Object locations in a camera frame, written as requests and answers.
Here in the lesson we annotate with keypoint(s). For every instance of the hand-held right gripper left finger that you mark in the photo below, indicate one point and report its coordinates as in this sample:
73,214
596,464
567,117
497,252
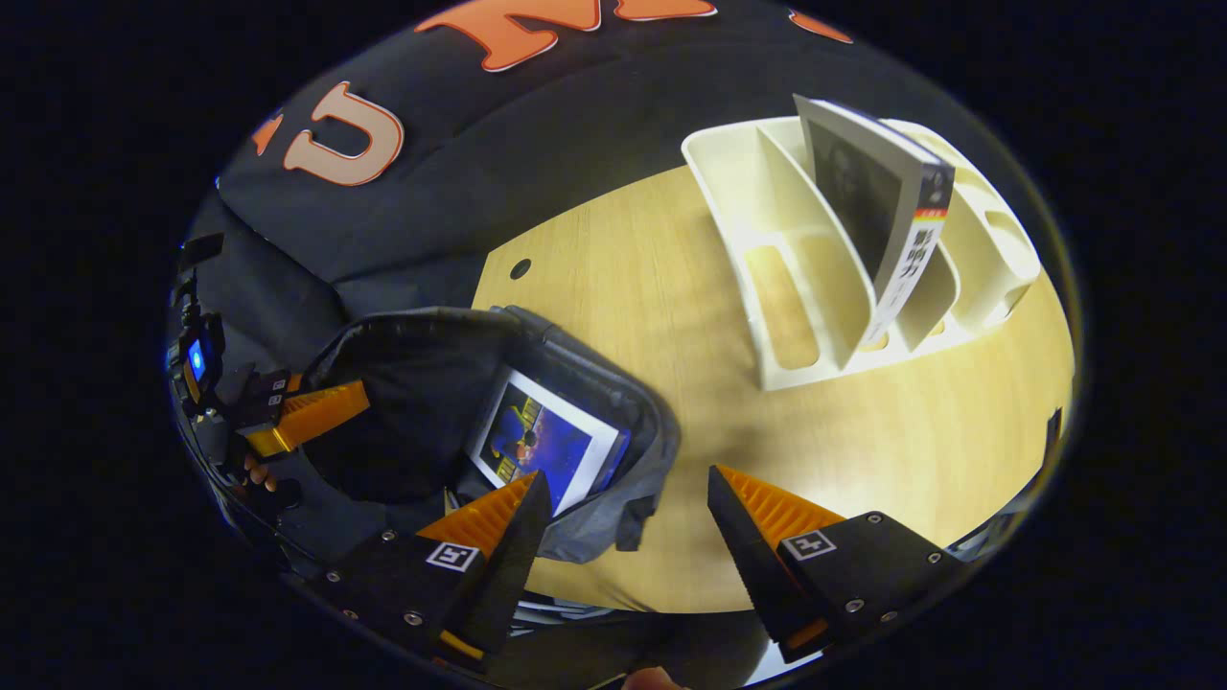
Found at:
513,565

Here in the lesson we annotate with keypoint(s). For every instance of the grey cover book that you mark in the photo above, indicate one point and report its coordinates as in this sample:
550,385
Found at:
863,201

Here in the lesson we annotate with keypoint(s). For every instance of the white bookshelf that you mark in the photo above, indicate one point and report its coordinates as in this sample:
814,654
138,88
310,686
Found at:
796,316

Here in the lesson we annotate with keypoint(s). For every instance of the blue cover book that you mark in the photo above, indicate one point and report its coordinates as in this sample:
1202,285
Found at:
546,441

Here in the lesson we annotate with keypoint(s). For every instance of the grey schoolbag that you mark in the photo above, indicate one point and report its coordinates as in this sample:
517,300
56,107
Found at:
412,412

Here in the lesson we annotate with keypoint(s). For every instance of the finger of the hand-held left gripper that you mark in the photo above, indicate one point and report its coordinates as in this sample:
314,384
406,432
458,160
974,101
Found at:
312,414
271,383

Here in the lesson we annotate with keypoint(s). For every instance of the black backdrop cloth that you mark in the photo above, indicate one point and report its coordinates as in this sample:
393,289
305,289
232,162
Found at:
575,125

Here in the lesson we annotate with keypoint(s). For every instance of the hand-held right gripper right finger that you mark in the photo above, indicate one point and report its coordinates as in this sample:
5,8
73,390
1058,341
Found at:
748,565

